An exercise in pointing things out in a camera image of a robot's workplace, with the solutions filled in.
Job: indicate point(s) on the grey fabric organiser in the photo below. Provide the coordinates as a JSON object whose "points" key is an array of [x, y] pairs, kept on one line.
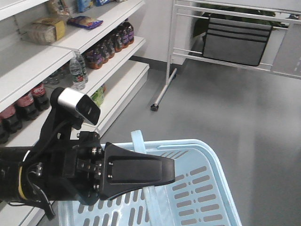
{"points": [[235, 41]]}

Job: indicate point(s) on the white metal rack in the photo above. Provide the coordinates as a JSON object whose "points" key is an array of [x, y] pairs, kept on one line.
{"points": [[282, 55]]}

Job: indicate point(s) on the light blue plastic basket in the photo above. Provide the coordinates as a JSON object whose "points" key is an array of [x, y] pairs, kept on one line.
{"points": [[200, 195]]}

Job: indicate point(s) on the clear water bottle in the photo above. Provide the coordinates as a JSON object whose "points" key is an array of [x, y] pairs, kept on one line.
{"points": [[76, 74]]}

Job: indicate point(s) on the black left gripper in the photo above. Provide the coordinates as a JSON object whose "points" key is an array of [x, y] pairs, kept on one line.
{"points": [[79, 170]]}

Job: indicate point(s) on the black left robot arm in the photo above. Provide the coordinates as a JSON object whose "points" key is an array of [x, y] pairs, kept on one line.
{"points": [[14, 187]]}

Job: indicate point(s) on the cola bottle red label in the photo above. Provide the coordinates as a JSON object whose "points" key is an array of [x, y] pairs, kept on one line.
{"points": [[26, 108], [39, 94]]}

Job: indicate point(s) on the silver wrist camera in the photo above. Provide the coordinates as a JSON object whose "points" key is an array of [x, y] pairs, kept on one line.
{"points": [[76, 104]]}

